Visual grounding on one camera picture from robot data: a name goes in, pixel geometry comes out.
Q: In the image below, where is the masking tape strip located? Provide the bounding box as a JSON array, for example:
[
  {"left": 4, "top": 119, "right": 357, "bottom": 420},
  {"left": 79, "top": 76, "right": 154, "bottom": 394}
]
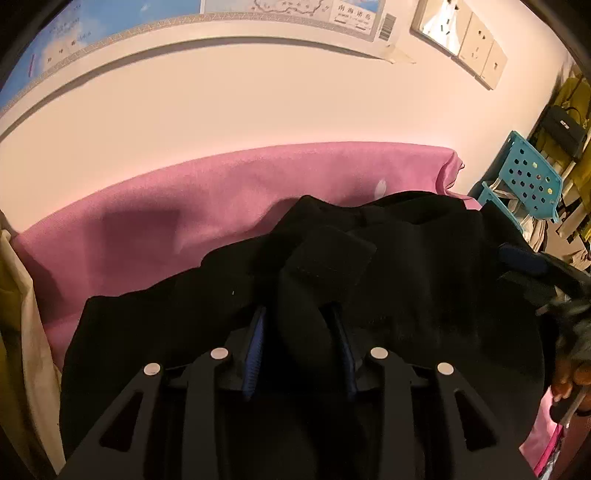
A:
[{"left": 382, "top": 44, "right": 417, "bottom": 65}]

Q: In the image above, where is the black garment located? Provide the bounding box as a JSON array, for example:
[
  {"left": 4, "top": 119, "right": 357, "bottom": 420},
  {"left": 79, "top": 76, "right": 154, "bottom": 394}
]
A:
[{"left": 59, "top": 193, "right": 557, "bottom": 467}]

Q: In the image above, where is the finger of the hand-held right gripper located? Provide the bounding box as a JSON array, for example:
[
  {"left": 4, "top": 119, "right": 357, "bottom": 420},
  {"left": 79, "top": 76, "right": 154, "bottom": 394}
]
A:
[
  {"left": 498, "top": 271, "right": 591, "bottom": 317},
  {"left": 499, "top": 244, "right": 578, "bottom": 287}
]

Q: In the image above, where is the cream garment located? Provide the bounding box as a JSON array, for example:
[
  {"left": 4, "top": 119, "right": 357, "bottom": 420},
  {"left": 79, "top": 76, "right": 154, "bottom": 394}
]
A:
[{"left": 0, "top": 210, "right": 65, "bottom": 472}]

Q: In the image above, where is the person's right hand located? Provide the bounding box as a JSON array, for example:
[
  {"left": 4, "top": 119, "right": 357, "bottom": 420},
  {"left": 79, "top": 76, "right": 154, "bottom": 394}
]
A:
[{"left": 551, "top": 357, "right": 591, "bottom": 403}]

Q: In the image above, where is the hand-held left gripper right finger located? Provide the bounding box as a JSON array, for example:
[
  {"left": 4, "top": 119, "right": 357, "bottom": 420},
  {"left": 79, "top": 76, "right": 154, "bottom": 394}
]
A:
[{"left": 323, "top": 305, "right": 539, "bottom": 480}]

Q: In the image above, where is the olive yellow hanging garment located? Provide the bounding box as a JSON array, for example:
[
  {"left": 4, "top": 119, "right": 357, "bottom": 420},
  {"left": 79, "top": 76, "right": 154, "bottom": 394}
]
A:
[{"left": 531, "top": 76, "right": 591, "bottom": 241}]

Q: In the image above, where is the black handbag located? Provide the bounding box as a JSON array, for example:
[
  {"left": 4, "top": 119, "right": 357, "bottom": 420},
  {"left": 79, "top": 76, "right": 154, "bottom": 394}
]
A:
[{"left": 538, "top": 106, "right": 591, "bottom": 162}]

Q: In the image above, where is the white wall socket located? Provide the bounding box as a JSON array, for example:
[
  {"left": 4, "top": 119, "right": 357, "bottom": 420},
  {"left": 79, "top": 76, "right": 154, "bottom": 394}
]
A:
[
  {"left": 457, "top": 11, "right": 495, "bottom": 75},
  {"left": 411, "top": 0, "right": 474, "bottom": 56}
]

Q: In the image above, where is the pink daisy print bed sheet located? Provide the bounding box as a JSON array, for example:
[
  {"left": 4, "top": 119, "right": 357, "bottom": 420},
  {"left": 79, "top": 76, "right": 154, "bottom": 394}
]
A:
[{"left": 9, "top": 142, "right": 566, "bottom": 480}]

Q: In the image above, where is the colourful wall map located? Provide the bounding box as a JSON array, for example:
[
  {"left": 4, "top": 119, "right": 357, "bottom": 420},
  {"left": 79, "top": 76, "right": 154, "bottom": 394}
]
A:
[{"left": 0, "top": 0, "right": 402, "bottom": 141}]

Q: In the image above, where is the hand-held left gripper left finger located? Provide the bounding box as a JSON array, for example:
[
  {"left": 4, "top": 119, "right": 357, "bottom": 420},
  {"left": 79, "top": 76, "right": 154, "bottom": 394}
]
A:
[{"left": 58, "top": 305, "right": 269, "bottom": 480}]

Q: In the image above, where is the mustard brown garment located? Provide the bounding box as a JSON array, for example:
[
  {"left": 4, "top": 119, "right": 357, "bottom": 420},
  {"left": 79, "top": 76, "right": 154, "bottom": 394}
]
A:
[{"left": 0, "top": 258, "right": 35, "bottom": 467}]

